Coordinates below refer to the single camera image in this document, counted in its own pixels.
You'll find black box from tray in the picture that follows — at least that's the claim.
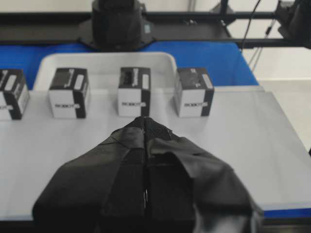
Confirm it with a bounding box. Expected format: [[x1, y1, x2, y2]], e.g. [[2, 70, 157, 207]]
[[0, 69, 30, 120]]

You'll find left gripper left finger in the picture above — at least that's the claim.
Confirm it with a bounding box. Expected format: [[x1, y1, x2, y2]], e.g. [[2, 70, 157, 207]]
[[33, 117, 146, 233]]

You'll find black box far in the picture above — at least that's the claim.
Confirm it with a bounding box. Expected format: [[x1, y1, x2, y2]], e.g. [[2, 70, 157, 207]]
[[174, 67, 215, 117]]

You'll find white plastic tray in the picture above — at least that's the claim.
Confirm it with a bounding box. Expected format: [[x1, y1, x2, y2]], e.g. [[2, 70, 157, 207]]
[[33, 52, 177, 93]]

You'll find black metal frame rail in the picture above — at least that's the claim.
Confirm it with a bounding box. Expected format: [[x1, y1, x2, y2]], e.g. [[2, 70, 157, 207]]
[[0, 0, 311, 50]]

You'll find black box middle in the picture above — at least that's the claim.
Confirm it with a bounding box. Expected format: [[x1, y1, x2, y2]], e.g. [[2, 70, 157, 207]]
[[118, 67, 151, 117]]

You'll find blue table mat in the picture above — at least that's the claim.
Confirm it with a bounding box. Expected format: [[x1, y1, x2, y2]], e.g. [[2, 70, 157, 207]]
[[0, 40, 311, 219]]

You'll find black box near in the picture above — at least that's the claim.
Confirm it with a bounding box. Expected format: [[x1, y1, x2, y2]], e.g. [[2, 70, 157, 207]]
[[48, 67, 90, 119]]

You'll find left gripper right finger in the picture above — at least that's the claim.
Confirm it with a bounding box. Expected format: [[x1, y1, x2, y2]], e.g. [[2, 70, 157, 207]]
[[144, 117, 263, 233]]

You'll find black hanging cable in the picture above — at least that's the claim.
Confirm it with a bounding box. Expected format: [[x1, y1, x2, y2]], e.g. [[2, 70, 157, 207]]
[[242, 0, 264, 49]]

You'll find white base board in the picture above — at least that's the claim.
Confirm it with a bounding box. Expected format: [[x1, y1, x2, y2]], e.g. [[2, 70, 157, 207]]
[[0, 90, 311, 221]]

